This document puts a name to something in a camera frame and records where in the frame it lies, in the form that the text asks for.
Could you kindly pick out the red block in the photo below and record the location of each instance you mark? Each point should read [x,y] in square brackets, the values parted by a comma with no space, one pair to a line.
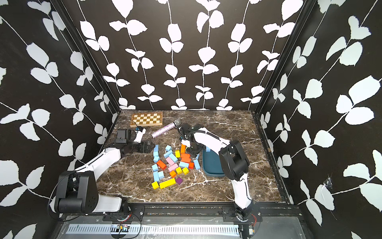
[186,160]
[161,164]
[185,155]

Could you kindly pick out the light blue angled block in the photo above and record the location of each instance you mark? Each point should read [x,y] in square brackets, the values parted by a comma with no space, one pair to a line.
[173,157]

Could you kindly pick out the pink block lower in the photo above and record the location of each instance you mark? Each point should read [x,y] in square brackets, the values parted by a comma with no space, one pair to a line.
[173,167]

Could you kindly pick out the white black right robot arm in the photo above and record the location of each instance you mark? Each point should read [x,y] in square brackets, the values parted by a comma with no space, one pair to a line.
[233,160]

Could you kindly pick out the white slotted cable duct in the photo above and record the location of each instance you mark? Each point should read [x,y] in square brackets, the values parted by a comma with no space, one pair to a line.
[93,229]

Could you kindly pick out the red block left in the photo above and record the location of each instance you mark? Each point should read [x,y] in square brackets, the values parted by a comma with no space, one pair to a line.
[161,164]

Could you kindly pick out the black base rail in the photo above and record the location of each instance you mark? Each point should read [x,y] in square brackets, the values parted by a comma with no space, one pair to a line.
[224,210]

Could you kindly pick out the dark teal plastic tray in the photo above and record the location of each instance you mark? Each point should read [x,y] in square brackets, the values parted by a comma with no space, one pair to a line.
[211,164]

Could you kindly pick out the light blue small cube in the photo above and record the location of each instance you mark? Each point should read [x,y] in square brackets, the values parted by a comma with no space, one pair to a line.
[156,159]

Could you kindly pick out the wooden chessboard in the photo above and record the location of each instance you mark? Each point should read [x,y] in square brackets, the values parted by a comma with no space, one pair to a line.
[147,119]

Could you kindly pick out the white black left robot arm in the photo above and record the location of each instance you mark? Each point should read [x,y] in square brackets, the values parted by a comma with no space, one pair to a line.
[76,190]

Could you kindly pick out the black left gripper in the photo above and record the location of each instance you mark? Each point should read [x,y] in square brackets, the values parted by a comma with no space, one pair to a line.
[148,149]

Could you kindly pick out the orange cube lower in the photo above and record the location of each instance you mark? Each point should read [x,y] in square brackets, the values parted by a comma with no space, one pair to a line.
[173,174]

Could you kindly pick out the yellow cube lower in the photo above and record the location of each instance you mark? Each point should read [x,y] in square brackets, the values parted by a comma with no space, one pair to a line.
[185,171]

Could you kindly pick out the purple cube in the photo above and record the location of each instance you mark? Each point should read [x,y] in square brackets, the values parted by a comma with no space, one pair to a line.
[179,180]

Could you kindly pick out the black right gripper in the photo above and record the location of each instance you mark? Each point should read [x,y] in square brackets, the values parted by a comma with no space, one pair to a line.
[193,153]

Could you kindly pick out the small yellow cube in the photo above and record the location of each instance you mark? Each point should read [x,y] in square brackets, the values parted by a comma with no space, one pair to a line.
[155,185]

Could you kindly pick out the long yellow block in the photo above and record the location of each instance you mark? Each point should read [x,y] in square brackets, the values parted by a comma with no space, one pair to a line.
[167,183]

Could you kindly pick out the pink block upper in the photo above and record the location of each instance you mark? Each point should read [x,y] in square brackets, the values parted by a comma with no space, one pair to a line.
[170,161]

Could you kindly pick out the light blue cube lower left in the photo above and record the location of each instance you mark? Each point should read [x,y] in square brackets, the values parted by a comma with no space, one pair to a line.
[155,168]

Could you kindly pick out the pink block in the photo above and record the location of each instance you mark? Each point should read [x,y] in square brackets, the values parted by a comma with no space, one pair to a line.
[170,161]
[173,167]

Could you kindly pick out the yellow block upper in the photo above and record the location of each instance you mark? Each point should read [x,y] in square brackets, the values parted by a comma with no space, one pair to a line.
[177,154]

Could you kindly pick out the light blue thin block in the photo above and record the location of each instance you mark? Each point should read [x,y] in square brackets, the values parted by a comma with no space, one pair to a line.
[167,154]

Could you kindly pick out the purple glitter microphone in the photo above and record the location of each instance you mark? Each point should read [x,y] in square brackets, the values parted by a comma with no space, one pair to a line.
[166,128]

